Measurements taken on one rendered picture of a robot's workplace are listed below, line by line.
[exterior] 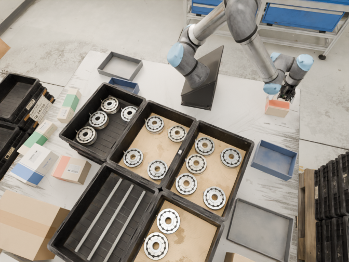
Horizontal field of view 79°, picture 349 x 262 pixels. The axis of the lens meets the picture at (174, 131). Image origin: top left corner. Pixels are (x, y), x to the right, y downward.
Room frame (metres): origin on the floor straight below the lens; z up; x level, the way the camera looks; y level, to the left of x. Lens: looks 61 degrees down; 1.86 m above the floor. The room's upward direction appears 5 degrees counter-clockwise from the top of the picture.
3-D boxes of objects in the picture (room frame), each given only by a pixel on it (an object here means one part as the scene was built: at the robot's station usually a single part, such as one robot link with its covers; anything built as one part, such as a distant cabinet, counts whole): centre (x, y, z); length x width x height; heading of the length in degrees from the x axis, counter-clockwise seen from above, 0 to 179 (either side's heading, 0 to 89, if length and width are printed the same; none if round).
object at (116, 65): (1.20, 0.35, 0.73); 0.27 x 0.20 x 0.05; 61
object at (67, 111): (0.88, 0.68, 0.73); 0.24 x 0.06 x 0.06; 169
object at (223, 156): (0.37, -0.27, 0.86); 0.10 x 0.10 x 0.01
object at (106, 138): (0.64, 0.36, 0.87); 0.40 x 0.30 x 0.11; 148
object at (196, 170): (0.36, -0.09, 0.86); 0.10 x 0.10 x 0.01
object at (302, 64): (0.74, -0.65, 1.06); 0.09 x 0.08 x 0.11; 61
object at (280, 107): (0.75, -0.66, 0.74); 0.16 x 0.12 x 0.07; 160
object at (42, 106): (1.13, 1.11, 0.41); 0.31 x 0.02 x 0.16; 159
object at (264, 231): (0.05, -0.36, 0.73); 0.27 x 0.20 x 0.05; 64
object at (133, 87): (0.96, 0.34, 0.74); 0.20 x 0.15 x 0.07; 66
